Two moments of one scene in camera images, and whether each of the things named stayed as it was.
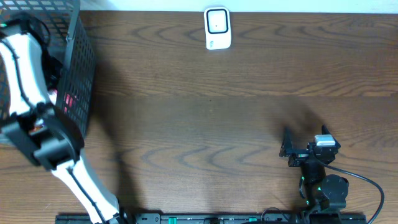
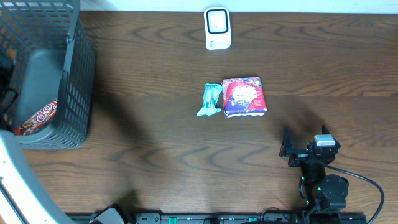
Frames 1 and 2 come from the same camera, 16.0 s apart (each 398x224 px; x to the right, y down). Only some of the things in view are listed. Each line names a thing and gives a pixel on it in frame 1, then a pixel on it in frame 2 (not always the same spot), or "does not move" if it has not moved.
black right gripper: x=299 y=155 does not move
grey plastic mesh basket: x=70 y=40 does not move
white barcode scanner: x=217 y=28 does not move
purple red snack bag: x=70 y=102 to x=244 y=97
